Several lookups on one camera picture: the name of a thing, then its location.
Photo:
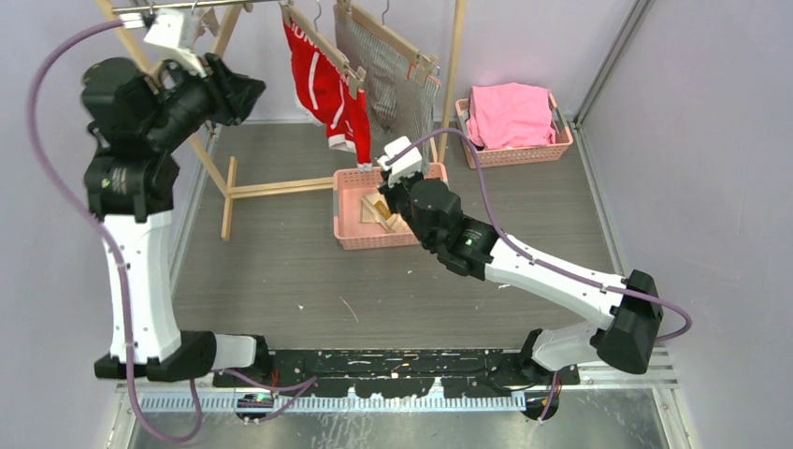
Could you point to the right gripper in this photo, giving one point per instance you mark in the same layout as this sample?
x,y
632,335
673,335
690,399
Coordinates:
x,y
392,189

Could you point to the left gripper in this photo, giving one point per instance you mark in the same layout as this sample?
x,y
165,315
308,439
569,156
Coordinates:
x,y
233,94

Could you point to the beige underwear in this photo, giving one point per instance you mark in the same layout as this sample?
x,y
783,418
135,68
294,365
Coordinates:
x,y
374,210

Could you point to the red underwear white trim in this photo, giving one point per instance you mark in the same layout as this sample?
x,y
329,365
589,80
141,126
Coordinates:
x,y
324,93

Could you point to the beige hanger holding red underwear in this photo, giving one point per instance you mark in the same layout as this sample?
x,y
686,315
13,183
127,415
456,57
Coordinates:
x,y
307,30

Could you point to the beige clip hanger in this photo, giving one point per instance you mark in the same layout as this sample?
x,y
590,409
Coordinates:
x,y
206,21
227,27

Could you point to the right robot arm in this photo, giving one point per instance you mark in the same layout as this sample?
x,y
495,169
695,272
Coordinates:
x,y
622,316

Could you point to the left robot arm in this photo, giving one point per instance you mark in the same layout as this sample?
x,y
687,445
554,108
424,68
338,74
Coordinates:
x,y
129,185

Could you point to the empty beige clip hanger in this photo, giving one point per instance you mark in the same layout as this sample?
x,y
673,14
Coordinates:
x,y
206,21

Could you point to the grey striped underwear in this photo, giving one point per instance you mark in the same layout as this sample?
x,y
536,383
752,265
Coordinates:
x,y
396,105

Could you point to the beige hanger holding striped underwear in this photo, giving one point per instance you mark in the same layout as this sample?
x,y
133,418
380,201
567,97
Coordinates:
x,y
424,65

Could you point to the empty pink basket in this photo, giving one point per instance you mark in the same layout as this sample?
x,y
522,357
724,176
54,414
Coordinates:
x,y
353,225

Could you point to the pink basket with clothes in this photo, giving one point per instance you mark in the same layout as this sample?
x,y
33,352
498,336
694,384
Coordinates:
x,y
514,155

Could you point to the pink cloth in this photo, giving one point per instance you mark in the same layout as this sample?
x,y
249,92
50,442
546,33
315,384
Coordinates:
x,y
511,114

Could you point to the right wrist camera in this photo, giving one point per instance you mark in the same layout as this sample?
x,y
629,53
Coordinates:
x,y
401,160

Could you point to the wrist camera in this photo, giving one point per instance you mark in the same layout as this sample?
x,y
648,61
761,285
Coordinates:
x,y
401,160
170,31

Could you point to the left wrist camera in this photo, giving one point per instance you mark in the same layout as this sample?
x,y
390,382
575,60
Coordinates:
x,y
170,31

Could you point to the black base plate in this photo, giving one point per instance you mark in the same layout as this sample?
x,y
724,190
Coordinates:
x,y
461,373

